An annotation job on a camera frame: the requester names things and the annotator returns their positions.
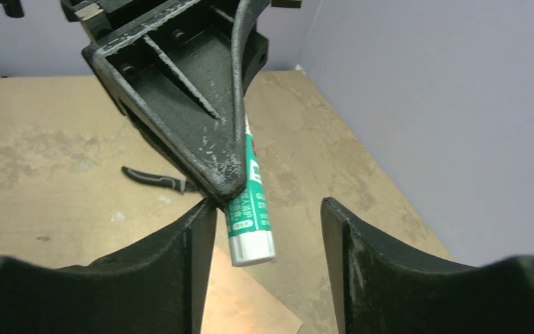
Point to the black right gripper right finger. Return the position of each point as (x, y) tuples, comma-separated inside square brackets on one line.
[(379, 283)]

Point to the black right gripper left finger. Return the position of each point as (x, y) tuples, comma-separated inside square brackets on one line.
[(156, 285)]

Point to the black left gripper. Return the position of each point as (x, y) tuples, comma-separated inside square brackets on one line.
[(179, 71)]

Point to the pink and cream envelope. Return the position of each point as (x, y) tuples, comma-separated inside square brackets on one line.
[(237, 303)]

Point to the green and white marker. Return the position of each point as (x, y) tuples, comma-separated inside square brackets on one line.
[(247, 218)]

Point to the black pruning shears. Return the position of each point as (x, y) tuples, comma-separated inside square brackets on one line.
[(181, 186)]

